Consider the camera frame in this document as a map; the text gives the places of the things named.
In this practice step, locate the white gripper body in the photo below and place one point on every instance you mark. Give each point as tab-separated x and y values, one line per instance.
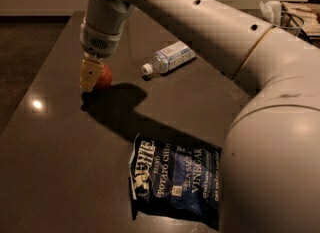
96	42

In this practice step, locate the clear plastic water bottle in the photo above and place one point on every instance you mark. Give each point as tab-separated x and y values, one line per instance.
168	58

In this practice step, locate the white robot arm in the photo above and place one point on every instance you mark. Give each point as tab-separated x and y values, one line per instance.
269	178

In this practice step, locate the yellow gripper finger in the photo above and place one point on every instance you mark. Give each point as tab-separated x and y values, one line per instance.
91	70

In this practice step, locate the white crumpled napkin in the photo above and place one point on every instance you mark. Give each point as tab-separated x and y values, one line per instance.
271	11

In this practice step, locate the metal mesh cup holder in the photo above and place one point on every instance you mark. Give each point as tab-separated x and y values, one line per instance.
291	23

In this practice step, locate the red apple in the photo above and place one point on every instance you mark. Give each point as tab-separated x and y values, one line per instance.
105	79

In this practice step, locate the blue kettle chip bag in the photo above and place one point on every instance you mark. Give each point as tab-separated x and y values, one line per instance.
176	181

